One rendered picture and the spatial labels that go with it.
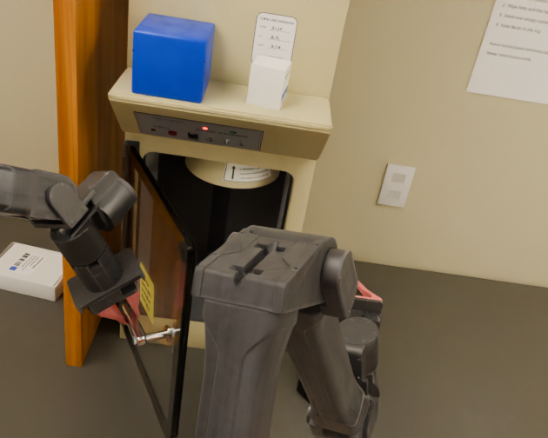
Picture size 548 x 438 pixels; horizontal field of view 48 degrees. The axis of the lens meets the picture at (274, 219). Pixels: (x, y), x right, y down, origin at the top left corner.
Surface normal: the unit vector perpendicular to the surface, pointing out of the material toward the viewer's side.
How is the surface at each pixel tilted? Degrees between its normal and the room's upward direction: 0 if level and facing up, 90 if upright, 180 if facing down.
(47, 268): 0
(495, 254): 90
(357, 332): 13
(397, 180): 90
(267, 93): 90
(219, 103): 0
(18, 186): 62
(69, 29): 90
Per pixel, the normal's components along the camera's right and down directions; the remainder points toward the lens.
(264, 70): -0.19, 0.49
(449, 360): 0.15, -0.84
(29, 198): 0.80, 0.06
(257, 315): -0.36, -0.04
